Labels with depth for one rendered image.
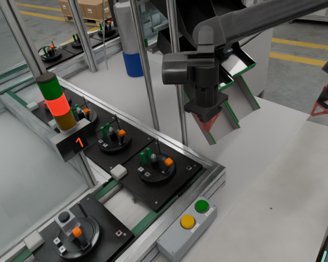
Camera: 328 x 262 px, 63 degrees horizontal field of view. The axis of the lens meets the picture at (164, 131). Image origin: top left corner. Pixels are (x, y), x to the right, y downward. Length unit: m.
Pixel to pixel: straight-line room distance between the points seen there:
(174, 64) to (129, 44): 1.11
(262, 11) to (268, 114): 0.83
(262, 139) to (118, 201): 0.67
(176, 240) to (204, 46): 0.54
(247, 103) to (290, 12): 0.61
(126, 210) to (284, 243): 0.52
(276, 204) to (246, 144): 0.31
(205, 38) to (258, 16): 0.12
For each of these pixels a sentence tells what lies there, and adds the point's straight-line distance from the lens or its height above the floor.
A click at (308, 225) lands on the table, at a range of 1.03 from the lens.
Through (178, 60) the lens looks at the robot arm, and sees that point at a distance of 0.63.
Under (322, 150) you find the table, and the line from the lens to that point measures 1.28.
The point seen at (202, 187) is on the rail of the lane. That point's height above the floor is 0.96.
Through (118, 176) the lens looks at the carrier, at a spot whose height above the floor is 0.99.
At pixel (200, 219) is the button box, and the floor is 0.96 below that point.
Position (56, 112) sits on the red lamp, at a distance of 0.77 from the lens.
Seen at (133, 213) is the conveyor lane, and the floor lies 0.92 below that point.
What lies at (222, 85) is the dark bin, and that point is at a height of 1.20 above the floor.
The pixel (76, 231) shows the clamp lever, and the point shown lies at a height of 1.08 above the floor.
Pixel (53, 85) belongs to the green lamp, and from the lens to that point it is 0.73.
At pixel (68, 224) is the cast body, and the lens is 0.82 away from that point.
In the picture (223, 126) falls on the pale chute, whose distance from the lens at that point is 1.08.
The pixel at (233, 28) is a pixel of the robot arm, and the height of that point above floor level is 1.49.
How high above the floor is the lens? 1.71
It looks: 40 degrees down
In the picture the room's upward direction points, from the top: 9 degrees counter-clockwise
